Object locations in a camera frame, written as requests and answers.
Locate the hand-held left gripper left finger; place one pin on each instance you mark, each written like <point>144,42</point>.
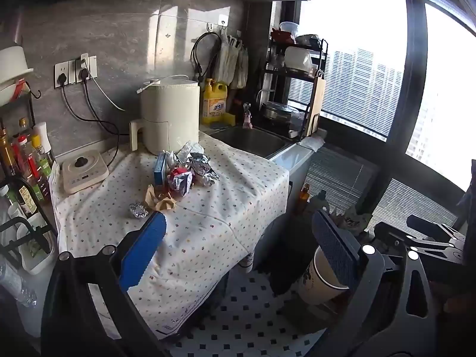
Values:
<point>143,249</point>

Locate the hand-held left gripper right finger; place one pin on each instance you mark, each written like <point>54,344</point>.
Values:
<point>334,245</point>

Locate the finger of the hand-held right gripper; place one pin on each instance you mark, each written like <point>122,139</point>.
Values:
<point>427,224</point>
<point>435,250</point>

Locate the small foil ball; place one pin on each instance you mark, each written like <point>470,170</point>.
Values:
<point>138,209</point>

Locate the brown paper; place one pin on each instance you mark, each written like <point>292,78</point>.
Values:
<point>160,199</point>

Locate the red white wrapper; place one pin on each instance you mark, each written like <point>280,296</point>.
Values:
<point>180,182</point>

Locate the silver foil wrapper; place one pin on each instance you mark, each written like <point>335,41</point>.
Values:
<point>202,169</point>

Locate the white window blind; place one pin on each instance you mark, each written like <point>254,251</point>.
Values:
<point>416,200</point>
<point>342,174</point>

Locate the printed paper cup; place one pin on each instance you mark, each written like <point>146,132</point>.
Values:
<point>316,286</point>

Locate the white laundry detergent bottle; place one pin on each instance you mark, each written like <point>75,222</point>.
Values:
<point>319,201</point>

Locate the floral white tablecloth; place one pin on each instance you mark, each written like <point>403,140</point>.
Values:
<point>193,230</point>

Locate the orange bottle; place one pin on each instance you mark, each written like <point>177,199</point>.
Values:
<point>304,198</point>

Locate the blue cardboard box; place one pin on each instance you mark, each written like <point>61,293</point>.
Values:
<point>160,169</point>

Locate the white plastic tray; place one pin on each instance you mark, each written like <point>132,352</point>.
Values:
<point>39,256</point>

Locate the white cloth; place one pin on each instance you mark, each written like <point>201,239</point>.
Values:
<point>311,143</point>

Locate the clear water bottle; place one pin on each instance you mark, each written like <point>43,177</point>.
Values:
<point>16,286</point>

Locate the steel sink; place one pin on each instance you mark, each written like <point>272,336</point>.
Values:
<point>249,141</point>

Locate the cream air fryer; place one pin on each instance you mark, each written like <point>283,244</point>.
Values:
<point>169,115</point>

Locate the group of condiment bottles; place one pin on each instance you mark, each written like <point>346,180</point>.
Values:
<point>28,163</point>

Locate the steel pot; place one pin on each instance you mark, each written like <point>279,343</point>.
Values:
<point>279,110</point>

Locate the wooden cutting board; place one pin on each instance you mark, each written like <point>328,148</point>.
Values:
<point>316,100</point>

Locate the small pink bottle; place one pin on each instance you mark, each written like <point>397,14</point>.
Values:
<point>247,117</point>

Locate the yellow sponge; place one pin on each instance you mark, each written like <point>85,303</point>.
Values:
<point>229,119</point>

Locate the yellow detergent bottle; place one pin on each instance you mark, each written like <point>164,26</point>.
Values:
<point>215,104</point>

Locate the black dish rack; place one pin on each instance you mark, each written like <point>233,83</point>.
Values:
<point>273,81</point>

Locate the white plastic container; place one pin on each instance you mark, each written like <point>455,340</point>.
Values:
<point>297,59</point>

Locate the clear plastic container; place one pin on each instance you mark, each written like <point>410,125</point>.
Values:
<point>288,27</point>

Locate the white bowl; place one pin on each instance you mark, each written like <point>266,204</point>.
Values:
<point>13,63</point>

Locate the white wall socket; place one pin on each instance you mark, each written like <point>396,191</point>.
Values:
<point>91,65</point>
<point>61,70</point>

